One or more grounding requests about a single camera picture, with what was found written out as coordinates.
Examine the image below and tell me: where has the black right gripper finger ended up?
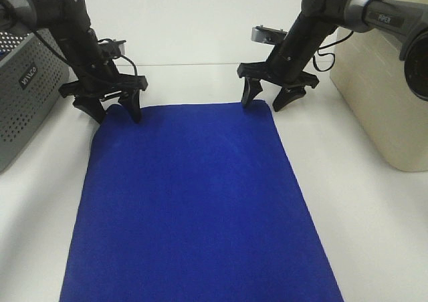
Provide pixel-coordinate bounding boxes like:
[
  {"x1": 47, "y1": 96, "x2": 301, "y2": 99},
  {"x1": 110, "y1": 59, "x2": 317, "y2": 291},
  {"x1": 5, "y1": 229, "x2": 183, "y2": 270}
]
[
  {"x1": 272, "y1": 86, "x2": 306, "y2": 112},
  {"x1": 241, "y1": 77, "x2": 263, "y2": 108}
]

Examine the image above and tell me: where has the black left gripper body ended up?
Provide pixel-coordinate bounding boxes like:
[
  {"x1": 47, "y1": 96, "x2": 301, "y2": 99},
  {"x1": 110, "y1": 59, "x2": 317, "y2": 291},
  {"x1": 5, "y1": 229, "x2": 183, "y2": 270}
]
[{"x1": 59, "y1": 61, "x2": 148, "y2": 99}]

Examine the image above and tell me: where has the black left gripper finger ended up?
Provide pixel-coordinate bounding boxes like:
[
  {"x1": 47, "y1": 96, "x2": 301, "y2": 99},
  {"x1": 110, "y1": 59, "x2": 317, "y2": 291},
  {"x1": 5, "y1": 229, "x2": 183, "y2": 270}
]
[
  {"x1": 118, "y1": 90, "x2": 142, "y2": 123},
  {"x1": 73, "y1": 96, "x2": 106, "y2": 124}
]

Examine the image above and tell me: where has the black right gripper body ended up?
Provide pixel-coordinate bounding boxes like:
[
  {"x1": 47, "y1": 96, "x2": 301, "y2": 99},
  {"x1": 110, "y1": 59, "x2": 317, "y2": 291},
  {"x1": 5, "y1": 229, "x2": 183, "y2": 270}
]
[{"x1": 237, "y1": 61, "x2": 318, "y2": 89}]

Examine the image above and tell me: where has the blue towel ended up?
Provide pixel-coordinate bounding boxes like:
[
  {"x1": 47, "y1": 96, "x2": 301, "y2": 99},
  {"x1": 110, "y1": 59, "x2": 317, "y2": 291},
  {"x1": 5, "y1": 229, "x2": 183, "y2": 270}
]
[{"x1": 60, "y1": 100, "x2": 342, "y2": 301}]

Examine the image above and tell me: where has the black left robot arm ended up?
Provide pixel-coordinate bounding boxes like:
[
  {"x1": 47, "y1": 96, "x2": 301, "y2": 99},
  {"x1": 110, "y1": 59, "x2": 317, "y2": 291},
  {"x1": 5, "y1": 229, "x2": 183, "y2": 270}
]
[{"x1": 1, "y1": 0, "x2": 148, "y2": 123}]

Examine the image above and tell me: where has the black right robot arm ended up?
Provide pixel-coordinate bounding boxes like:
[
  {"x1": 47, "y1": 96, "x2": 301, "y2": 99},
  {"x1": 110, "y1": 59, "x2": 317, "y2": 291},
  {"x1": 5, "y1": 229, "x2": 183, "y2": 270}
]
[{"x1": 237, "y1": 0, "x2": 427, "y2": 111}]

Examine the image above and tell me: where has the grey perforated plastic basket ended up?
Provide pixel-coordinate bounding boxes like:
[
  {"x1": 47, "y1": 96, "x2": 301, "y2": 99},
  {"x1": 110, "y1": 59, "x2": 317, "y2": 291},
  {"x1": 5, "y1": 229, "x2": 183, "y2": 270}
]
[{"x1": 1, "y1": 31, "x2": 70, "y2": 171}]

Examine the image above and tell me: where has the beige bin with grey rim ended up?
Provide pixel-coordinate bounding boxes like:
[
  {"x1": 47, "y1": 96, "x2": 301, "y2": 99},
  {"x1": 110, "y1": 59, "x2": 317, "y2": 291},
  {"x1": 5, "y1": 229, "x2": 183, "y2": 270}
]
[{"x1": 330, "y1": 0, "x2": 427, "y2": 172}]

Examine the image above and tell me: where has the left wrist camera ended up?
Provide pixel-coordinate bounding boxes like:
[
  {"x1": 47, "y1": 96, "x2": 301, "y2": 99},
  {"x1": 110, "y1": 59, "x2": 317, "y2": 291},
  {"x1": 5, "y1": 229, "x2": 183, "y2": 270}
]
[{"x1": 98, "y1": 38, "x2": 126, "y2": 59}]

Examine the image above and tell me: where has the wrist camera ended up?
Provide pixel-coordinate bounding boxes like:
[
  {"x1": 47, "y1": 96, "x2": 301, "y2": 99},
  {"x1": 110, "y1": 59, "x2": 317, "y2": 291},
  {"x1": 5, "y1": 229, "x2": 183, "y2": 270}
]
[
  {"x1": 251, "y1": 25, "x2": 288, "y2": 45},
  {"x1": 98, "y1": 38, "x2": 126, "y2": 59}
]

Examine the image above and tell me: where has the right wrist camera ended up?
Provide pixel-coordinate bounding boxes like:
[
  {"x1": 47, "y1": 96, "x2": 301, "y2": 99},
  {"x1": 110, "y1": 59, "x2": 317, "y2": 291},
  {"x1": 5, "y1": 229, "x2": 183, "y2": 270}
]
[{"x1": 251, "y1": 25, "x2": 288, "y2": 45}]

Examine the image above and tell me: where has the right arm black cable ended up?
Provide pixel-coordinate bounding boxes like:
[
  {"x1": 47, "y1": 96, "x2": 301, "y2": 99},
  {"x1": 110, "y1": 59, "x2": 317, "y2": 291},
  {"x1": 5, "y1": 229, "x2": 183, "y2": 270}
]
[{"x1": 310, "y1": 27, "x2": 355, "y2": 73}]

